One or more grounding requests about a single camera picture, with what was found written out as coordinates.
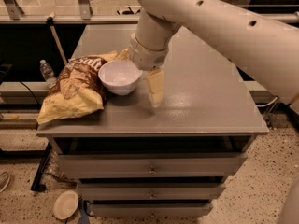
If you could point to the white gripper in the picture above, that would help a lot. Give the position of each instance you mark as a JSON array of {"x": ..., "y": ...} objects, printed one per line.
[{"x": 146, "y": 57}]

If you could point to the white bowl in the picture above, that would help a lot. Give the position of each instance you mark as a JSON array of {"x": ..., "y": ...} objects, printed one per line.
[{"x": 120, "y": 76}]

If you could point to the brown and yellow chip bag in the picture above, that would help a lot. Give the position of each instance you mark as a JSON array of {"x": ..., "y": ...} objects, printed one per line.
[{"x": 78, "y": 90}]

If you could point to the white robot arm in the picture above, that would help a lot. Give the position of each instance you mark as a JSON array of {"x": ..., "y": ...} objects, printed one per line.
[{"x": 265, "y": 49}]

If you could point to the clear plastic water bottle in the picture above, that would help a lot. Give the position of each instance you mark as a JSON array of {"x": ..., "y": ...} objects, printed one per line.
[{"x": 48, "y": 74}]

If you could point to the grey drawer cabinet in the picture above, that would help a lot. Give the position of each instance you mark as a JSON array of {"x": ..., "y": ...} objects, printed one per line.
[{"x": 206, "y": 109}]

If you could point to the top grey drawer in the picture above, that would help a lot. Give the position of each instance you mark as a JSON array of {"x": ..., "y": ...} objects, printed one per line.
[{"x": 140, "y": 166}]

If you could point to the grey drawer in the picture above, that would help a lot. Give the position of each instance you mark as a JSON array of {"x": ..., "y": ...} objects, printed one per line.
[
  {"x": 152, "y": 209},
  {"x": 140, "y": 166},
  {"x": 151, "y": 191}
]

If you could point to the wooden stick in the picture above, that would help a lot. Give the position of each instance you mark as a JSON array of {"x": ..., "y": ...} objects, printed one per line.
[{"x": 50, "y": 23}]

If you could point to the middle grey drawer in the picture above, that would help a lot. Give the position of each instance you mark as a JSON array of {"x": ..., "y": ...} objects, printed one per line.
[{"x": 151, "y": 191}]

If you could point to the bottom grey drawer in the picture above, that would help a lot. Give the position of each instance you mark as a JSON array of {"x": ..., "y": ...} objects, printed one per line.
[{"x": 152, "y": 209}]

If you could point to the black floor stand leg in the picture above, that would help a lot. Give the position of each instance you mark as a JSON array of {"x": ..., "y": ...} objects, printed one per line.
[{"x": 36, "y": 185}]

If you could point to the grey shoe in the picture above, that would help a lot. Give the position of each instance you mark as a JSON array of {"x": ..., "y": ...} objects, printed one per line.
[{"x": 4, "y": 180}]

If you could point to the metal railing frame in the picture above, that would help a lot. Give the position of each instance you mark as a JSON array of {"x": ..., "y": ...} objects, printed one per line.
[{"x": 96, "y": 11}]

